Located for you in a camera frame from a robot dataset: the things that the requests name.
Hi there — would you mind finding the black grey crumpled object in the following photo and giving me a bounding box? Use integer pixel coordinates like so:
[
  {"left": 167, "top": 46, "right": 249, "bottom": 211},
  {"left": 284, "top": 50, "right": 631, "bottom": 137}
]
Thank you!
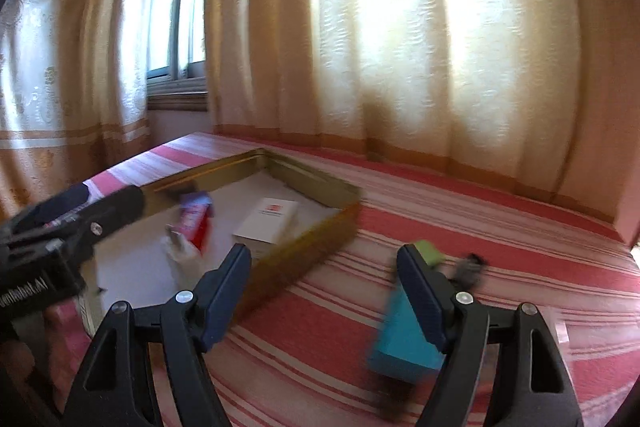
[{"left": 449, "top": 253, "right": 488, "bottom": 293}]

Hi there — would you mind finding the white cardboard box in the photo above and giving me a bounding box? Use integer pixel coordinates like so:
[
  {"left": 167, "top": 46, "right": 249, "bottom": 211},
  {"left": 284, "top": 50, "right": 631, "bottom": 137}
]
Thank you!
[{"left": 232, "top": 197, "right": 298, "bottom": 260}]

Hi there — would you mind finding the cream patterned curtain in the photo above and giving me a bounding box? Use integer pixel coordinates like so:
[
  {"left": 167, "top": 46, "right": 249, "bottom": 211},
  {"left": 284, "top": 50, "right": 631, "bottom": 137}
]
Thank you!
[{"left": 205, "top": 0, "right": 639, "bottom": 221}]

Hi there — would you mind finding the red snack box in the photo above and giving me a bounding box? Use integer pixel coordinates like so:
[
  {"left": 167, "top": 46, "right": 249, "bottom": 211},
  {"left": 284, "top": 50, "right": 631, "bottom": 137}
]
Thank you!
[{"left": 177, "top": 192, "right": 214, "bottom": 254}]

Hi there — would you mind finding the white charger adapter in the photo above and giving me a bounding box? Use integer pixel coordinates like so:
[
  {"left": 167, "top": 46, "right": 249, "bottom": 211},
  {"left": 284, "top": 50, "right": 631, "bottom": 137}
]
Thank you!
[{"left": 162, "top": 227, "right": 205, "bottom": 289}]

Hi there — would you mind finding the gold metal tray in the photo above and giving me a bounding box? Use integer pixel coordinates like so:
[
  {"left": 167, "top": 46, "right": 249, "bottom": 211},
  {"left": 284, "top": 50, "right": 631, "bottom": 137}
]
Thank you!
[{"left": 77, "top": 148, "right": 360, "bottom": 334}]

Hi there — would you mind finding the window frame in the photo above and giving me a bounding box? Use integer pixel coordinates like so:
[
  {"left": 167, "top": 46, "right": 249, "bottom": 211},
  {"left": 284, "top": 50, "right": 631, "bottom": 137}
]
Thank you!
[{"left": 146, "top": 0, "right": 206, "bottom": 110}]

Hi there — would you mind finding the small green box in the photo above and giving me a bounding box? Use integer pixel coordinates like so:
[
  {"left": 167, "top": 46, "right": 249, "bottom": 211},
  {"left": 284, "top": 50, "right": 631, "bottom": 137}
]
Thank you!
[{"left": 413, "top": 239, "right": 445, "bottom": 268}]

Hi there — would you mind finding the teal toy building block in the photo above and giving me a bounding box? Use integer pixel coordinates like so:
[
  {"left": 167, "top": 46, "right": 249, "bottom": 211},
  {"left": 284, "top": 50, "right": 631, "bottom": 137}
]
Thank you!
[{"left": 367, "top": 282, "right": 444, "bottom": 384}]

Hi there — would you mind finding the side lace curtain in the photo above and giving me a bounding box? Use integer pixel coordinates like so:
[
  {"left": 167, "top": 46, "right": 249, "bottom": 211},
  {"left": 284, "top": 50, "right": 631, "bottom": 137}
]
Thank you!
[{"left": 1, "top": 0, "right": 150, "bottom": 218}]

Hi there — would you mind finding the red striped bedspread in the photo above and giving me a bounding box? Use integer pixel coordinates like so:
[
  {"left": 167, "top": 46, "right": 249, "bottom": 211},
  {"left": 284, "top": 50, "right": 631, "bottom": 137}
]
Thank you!
[{"left": 87, "top": 133, "right": 639, "bottom": 426}]

